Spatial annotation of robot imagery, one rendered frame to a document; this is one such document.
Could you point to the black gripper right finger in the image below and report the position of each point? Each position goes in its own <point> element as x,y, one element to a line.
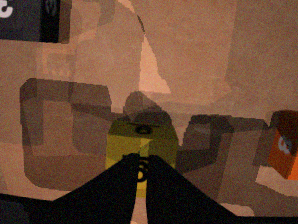
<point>170,198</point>

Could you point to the orange block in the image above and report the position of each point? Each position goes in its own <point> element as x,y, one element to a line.
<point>284,153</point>

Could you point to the dark grey block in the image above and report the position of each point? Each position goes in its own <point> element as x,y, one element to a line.
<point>30,20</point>

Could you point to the olive yellow block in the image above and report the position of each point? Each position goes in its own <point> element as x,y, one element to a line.
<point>145,139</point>

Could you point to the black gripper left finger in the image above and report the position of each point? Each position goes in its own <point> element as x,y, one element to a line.
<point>109,198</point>

